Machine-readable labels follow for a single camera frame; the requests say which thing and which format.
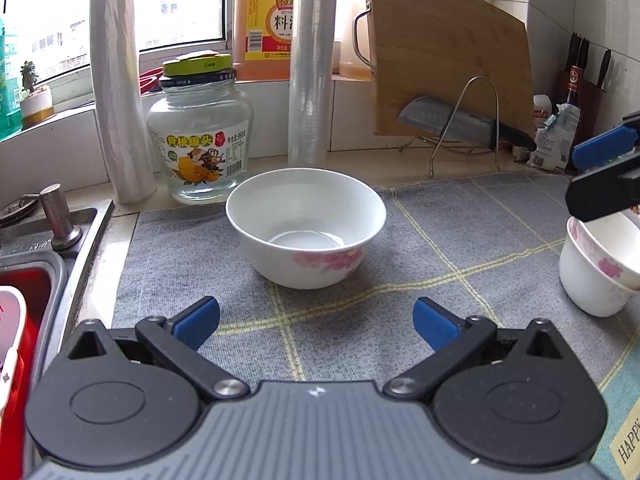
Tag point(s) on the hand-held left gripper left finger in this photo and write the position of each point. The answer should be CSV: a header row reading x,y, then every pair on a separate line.
x,y
197,319

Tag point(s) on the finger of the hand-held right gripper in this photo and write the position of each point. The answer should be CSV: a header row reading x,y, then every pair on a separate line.
x,y
600,192
605,147

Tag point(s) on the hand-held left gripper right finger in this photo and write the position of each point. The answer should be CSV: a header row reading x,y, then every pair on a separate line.
x,y
434,325

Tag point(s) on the white bowl pink flowers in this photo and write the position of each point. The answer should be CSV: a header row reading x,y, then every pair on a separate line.
x,y
610,255
310,195
585,285

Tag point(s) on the dark wooden knife block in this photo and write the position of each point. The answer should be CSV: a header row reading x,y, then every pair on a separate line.
x,y
594,110

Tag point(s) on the white blue printed bag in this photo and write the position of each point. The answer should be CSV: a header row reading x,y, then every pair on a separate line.
x,y
555,145

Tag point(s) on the dark soy sauce bottle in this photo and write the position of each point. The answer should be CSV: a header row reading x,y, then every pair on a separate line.
x,y
575,91

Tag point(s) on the grey blue checked dish towel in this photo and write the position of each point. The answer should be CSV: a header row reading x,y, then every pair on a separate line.
x,y
425,240

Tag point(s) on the stainless steel sink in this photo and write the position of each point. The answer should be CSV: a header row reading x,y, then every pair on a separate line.
x,y
85,260

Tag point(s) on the red plastic basin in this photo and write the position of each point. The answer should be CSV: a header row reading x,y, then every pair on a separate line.
x,y
35,310

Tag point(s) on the glass jar yellow-green lid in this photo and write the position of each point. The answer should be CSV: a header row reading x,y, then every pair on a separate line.
x,y
200,130

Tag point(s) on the bamboo cutting board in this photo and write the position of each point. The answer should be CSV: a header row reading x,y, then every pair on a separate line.
x,y
440,50

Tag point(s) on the metal drain strainer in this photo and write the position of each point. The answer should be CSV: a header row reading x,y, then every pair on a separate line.
x,y
17,207

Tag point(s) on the clear cling film roll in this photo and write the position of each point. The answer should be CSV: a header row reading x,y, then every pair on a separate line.
x,y
310,85

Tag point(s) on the small potted succulent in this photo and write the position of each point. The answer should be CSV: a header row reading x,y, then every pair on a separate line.
x,y
35,105

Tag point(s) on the pale orange liquid bottle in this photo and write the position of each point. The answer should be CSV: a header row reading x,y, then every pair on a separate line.
x,y
350,55

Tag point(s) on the orange cooking oil bottle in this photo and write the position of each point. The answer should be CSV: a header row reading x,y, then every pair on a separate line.
x,y
260,35

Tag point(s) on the green dish soap bottle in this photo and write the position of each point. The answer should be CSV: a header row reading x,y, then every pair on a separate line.
x,y
7,85

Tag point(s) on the window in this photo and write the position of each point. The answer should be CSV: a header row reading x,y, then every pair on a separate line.
x,y
175,0

